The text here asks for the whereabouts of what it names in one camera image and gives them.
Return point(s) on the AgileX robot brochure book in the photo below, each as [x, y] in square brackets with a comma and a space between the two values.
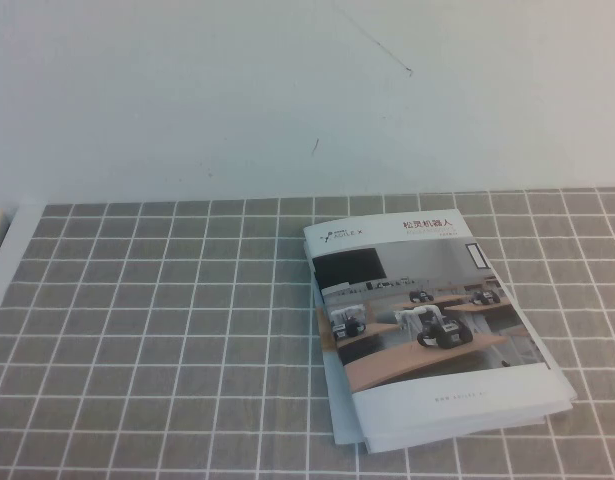
[427, 310]

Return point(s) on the grey white-checked tablecloth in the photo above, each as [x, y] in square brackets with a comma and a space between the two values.
[137, 325]

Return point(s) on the white paper booklet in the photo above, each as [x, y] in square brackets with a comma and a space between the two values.
[337, 400]

